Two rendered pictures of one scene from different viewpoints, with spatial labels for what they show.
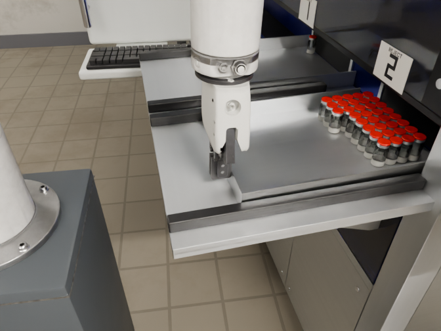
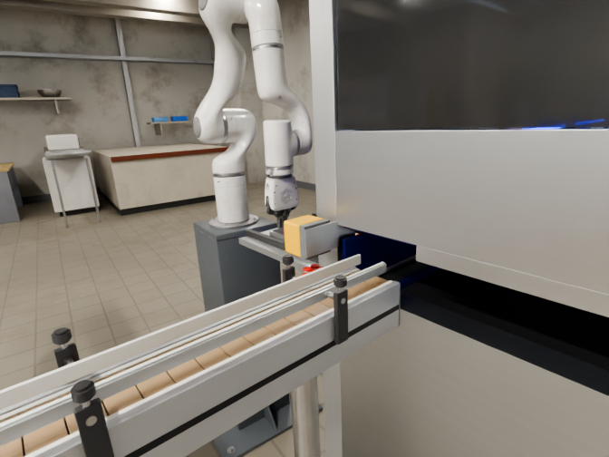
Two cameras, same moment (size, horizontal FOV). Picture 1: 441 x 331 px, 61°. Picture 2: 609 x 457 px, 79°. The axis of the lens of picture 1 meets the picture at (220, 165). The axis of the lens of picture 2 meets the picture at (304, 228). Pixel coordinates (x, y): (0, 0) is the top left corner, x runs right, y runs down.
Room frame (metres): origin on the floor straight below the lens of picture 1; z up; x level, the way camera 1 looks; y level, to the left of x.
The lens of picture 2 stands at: (0.02, -1.05, 1.24)
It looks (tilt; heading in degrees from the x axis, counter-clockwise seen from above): 16 degrees down; 64
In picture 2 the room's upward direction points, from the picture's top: 3 degrees counter-clockwise
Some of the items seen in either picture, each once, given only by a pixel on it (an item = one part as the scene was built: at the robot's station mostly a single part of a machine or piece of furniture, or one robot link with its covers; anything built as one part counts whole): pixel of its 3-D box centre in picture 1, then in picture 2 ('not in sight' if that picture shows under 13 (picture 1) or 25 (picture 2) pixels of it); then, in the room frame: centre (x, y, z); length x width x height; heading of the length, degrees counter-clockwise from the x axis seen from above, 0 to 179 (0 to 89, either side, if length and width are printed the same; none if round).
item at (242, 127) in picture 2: not in sight; (234, 141); (0.42, 0.34, 1.16); 0.19 x 0.12 x 0.24; 11
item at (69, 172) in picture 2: not in sight; (69, 173); (-0.68, 5.75, 0.58); 2.43 x 0.60 x 1.17; 98
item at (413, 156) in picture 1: (388, 123); not in sight; (0.60, -0.31, 0.90); 0.18 x 0.02 x 0.05; 14
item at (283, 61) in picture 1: (267, 63); not in sight; (0.90, -0.12, 0.90); 0.34 x 0.26 x 0.04; 103
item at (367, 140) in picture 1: (356, 128); not in sight; (0.58, -0.25, 0.90); 0.18 x 0.02 x 0.05; 14
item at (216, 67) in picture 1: (225, 58); (279, 170); (0.45, -0.01, 1.09); 0.09 x 0.08 x 0.03; 13
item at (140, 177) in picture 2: not in sight; (161, 172); (0.68, 6.03, 0.42); 2.25 x 1.82 x 0.85; 98
